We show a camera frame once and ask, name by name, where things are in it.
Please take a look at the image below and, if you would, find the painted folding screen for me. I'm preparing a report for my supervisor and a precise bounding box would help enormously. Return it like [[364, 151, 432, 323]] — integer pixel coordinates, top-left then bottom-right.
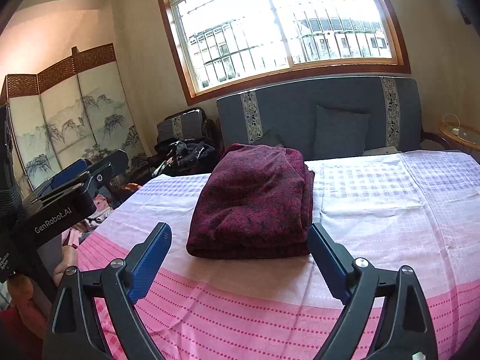
[[1, 44, 146, 193]]

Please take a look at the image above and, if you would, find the round wooden side table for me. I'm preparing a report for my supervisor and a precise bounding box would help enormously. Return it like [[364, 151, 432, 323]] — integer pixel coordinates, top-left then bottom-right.
[[438, 121, 479, 154]]

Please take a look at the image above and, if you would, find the grey square pillow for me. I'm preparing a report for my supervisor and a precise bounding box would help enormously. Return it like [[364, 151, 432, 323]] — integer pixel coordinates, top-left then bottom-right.
[[313, 106, 370, 159]]

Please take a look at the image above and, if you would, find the white book on bed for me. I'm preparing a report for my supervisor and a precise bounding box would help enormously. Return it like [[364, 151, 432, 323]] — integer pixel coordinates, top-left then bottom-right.
[[363, 146, 399, 156]]

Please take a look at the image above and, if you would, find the white charger with cable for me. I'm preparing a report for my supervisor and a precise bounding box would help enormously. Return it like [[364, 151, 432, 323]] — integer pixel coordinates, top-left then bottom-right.
[[442, 113, 466, 138]]

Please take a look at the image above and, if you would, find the pink checked bed sheet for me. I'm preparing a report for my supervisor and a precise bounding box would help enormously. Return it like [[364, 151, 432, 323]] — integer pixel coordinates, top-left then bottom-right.
[[78, 151, 479, 359]]

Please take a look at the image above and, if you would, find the person's left hand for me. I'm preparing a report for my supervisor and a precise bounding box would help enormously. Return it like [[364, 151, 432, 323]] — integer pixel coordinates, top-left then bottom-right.
[[52, 245, 78, 286]]

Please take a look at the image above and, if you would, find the dark red floral garment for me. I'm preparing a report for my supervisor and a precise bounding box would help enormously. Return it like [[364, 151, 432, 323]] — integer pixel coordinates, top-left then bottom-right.
[[186, 143, 315, 259]]

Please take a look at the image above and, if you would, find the dark clothes pile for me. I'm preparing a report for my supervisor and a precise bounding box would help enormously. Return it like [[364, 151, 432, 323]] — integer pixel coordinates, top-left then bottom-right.
[[148, 138, 219, 178]]

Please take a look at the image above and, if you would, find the wood framed main window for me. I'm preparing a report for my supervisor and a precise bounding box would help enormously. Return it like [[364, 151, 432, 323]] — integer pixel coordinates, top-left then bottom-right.
[[158, 0, 411, 105]]

